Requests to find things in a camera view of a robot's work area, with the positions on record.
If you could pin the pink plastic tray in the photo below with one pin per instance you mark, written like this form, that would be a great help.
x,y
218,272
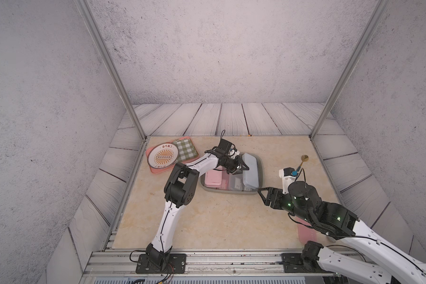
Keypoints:
x,y
157,171

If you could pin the light blue pencil case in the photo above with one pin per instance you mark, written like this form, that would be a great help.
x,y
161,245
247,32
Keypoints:
x,y
250,176

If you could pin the gold spoon teal handle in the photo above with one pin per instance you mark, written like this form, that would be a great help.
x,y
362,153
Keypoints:
x,y
304,158

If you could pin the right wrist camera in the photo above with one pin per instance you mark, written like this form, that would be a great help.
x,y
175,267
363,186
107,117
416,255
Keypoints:
x,y
288,176

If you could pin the grey plastic storage box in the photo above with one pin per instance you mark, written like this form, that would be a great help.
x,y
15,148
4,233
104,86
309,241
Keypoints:
x,y
217,190

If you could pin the translucent pink pencil case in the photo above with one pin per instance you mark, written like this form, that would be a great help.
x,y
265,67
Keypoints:
x,y
225,181

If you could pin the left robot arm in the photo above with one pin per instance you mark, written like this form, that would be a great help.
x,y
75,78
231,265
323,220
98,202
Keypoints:
x,y
179,191

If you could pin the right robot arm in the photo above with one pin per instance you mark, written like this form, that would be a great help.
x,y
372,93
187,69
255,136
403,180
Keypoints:
x,y
390,265

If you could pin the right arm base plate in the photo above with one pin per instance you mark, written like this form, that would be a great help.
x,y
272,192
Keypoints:
x,y
298,263

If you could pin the clear pencil case with label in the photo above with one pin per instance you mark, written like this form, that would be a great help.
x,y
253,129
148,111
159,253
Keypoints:
x,y
236,182

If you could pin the green checked cloth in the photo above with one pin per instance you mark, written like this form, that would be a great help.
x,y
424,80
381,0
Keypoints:
x,y
186,148

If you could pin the aluminium frame post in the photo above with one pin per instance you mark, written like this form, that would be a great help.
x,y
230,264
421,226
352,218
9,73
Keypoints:
x,y
99,42
363,41

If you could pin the round orange patterned plate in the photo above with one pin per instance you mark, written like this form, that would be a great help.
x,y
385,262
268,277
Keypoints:
x,y
162,156

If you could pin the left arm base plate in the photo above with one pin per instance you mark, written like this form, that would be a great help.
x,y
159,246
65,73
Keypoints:
x,y
170,263

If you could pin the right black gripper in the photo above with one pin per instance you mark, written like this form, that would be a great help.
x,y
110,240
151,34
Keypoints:
x,y
270,196

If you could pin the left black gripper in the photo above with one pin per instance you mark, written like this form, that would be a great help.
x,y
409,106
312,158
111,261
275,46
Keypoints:
x,y
237,166

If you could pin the aluminium front rail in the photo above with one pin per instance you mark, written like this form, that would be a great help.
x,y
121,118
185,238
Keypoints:
x,y
209,267

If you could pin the opaque pink pencil case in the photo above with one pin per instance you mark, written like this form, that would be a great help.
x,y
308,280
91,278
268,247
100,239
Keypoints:
x,y
213,179

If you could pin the left aluminium frame post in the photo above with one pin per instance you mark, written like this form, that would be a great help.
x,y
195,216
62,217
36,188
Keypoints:
x,y
99,42

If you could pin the right aluminium frame post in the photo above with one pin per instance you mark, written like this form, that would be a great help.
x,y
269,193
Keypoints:
x,y
363,41

